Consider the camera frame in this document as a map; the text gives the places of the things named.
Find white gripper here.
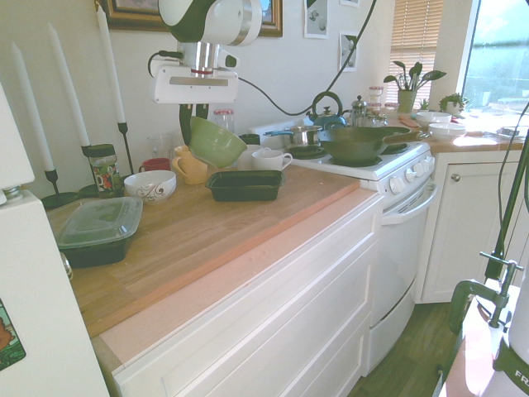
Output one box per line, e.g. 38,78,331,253
150,64,241,146

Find green ceramic bowl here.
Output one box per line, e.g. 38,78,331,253
188,116,248,169

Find glass jar red checkered lid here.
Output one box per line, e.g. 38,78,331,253
212,108,236,136

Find clear drinking glass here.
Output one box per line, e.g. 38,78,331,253
146,132,174,160

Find yellow ceramic mug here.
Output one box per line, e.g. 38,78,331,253
172,144,209,185

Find red ceramic mug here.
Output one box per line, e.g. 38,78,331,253
138,157,172,174

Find white ceramic cup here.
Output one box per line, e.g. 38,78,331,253
236,144,265,171
250,149,293,172

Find white bowl with swirl pattern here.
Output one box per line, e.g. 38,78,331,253
123,170,178,206

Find open black plastic tray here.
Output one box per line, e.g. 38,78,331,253
205,170,287,203

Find white taper candle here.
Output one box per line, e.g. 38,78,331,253
11,41,55,172
95,2,126,124
46,22,91,147

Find spice jar with dark lid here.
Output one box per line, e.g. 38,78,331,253
81,143,126,198

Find blue kettle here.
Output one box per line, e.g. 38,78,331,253
305,91,349,130

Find black tray with clear lid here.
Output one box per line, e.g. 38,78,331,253
47,196,144,269

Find glass french press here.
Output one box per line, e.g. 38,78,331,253
350,94,369,129

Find stacked jars with red lids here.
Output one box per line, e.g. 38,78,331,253
368,85,386,110

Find white drawer cabinet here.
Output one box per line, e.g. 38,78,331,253
112,193,386,397

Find leafy plant in pale pot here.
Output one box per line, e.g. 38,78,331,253
382,60,449,114

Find white kitchen stove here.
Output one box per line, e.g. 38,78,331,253
246,118,440,373

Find wooden window blind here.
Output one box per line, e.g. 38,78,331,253
388,0,444,107

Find white serving bowl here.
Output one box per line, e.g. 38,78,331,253
427,122,468,142
414,110,453,127

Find small succulent plant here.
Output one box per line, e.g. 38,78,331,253
438,93,471,117

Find colourful cartoon fridge magnet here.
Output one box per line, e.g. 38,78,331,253
0,296,27,372

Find white cabinet with metal knob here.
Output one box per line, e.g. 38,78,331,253
420,149,527,305

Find small plate with food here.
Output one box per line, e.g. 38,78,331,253
494,125,529,141

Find metal screw clamp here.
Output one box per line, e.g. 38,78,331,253
447,251,525,337

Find robot mounting table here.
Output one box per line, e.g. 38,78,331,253
436,277,516,397

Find steel pot with blue handle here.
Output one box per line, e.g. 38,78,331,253
262,125,324,147

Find dark wok with wooden handle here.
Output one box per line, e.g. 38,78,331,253
317,126,431,164

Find thin dark cable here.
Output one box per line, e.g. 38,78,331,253
497,98,529,249

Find black camera stand pole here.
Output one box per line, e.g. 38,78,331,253
482,101,529,283

